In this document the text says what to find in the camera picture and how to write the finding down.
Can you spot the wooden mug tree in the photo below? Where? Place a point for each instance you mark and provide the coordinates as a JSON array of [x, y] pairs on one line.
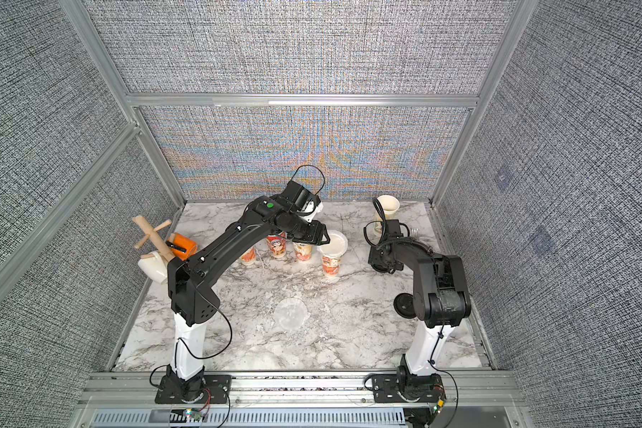
[[151, 233]]

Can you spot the translucent leak-proof paper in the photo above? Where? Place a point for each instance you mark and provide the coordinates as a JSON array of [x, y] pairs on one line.
[[337, 246], [291, 314]]

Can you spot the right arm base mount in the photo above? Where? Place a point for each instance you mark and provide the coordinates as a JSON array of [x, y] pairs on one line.
[[406, 388]]

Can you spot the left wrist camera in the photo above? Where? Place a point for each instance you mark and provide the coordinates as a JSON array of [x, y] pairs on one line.
[[302, 201]]

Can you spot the orange mug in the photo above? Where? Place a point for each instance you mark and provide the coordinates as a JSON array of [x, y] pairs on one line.
[[181, 246]]

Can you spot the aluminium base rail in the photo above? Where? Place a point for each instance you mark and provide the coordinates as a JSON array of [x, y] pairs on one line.
[[475, 398]]

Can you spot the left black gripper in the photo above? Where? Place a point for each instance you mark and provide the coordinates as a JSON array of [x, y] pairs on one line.
[[317, 234]]

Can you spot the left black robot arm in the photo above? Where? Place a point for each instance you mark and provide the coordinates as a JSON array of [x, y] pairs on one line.
[[190, 281]]

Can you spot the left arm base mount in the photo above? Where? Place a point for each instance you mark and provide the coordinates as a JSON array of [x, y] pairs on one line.
[[197, 390]]

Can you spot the black cup lid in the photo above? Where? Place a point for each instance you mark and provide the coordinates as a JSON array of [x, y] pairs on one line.
[[404, 306]]

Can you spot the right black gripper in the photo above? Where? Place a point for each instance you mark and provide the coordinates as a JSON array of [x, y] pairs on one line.
[[384, 261]]

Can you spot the red flower paper cup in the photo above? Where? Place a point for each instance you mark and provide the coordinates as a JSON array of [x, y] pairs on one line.
[[331, 268]]

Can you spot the yellow patterned paper cup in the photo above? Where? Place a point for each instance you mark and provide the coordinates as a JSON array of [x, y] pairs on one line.
[[249, 257]]

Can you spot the red patterned paper cup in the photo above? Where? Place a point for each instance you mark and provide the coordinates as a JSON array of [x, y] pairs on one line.
[[277, 245]]

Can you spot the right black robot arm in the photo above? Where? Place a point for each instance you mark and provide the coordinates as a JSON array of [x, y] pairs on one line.
[[440, 298]]

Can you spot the white mug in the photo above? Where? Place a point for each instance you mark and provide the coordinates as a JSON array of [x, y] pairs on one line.
[[154, 266]]

